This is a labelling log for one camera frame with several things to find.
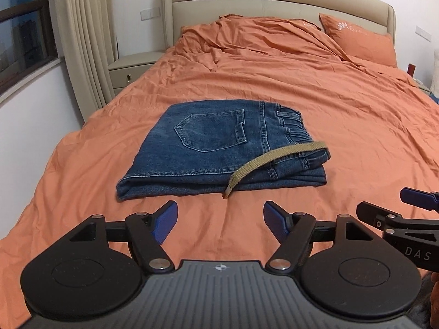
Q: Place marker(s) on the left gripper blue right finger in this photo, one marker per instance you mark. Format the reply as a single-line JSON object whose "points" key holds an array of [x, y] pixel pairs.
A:
{"points": [[294, 233]]}

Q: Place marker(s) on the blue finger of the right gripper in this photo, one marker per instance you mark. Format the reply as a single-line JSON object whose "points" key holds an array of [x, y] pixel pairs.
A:
{"points": [[374, 215], [425, 200]]}

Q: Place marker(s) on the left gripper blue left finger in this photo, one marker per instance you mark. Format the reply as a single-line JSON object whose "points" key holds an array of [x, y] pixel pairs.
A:
{"points": [[147, 232]]}

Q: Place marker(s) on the blue denim jeans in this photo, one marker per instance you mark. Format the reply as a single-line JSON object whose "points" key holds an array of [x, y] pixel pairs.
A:
{"points": [[197, 147]]}

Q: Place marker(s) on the orange duvet cover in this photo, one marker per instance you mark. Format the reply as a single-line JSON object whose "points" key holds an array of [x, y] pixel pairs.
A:
{"points": [[380, 129]]}

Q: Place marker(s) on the red cup on nightstand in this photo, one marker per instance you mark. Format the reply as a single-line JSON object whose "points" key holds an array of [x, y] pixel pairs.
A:
{"points": [[411, 69]]}

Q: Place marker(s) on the orange pillow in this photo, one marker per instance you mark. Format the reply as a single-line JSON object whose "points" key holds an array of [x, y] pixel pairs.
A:
{"points": [[359, 42]]}

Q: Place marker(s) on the beige bedside nightstand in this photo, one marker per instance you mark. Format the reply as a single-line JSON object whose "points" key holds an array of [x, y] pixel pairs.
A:
{"points": [[129, 68]]}

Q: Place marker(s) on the dark framed window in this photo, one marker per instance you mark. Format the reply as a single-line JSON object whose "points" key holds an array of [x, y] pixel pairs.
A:
{"points": [[27, 39]]}

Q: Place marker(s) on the beige pleated curtain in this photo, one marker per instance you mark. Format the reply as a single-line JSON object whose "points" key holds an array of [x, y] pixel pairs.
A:
{"points": [[89, 46]]}

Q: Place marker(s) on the beige upholstered headboard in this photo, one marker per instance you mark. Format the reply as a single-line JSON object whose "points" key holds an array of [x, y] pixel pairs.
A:
{"points": [[373, 15]]}

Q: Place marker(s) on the white wall socket right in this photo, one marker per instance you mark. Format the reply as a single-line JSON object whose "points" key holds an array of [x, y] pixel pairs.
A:
{"points": [[423, 33]]}

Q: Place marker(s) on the white wall switch plate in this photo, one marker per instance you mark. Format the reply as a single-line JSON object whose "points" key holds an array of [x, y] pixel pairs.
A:
{"points": [[150, 13]]}

